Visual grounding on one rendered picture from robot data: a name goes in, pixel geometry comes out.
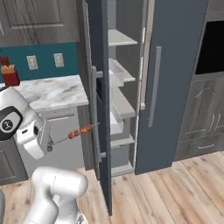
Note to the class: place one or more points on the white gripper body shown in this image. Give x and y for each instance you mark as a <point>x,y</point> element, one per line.
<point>39,144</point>

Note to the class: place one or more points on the dark blue freezer door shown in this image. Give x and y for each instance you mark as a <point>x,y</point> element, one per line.
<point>100,43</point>

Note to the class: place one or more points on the black built-in oven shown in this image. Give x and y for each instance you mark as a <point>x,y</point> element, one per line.
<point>211,46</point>

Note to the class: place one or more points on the grey wall cupboard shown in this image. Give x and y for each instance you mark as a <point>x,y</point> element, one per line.
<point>35,20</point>

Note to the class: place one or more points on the kebab skewer with meat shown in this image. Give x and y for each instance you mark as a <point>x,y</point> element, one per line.
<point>78,132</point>

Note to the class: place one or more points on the dark grey base cabinet door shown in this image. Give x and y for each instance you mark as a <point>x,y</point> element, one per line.
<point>11,166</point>

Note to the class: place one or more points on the dark blue fridge door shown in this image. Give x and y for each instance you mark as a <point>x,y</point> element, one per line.
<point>175,87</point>

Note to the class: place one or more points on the red knife block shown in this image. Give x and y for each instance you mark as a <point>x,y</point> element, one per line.
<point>10,75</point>

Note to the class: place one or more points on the grey cupboard run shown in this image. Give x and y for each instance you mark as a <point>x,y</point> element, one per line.
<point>204,116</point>

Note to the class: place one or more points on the grey freezer interior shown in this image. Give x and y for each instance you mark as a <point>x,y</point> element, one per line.
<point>125,20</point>

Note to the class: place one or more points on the white wall outlet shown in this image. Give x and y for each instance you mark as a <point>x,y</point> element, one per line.
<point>32,62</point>
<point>58,60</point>

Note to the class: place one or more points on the light grey cabinet panel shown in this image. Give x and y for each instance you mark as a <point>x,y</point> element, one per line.
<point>64,157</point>

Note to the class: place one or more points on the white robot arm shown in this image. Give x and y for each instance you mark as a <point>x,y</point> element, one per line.
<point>58,186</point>

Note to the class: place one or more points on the white freezer drawer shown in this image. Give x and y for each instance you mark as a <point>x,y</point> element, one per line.
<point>116,122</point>
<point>121,73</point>

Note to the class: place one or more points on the grey fridge side panel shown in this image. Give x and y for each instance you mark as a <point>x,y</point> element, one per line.
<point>83,58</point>

